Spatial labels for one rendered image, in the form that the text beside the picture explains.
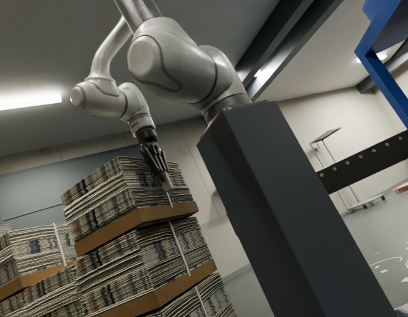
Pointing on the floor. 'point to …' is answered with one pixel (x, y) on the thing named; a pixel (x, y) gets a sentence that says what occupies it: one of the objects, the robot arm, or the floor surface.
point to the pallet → (405, 186)
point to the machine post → (388, 87)
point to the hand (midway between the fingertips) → (165, 181)
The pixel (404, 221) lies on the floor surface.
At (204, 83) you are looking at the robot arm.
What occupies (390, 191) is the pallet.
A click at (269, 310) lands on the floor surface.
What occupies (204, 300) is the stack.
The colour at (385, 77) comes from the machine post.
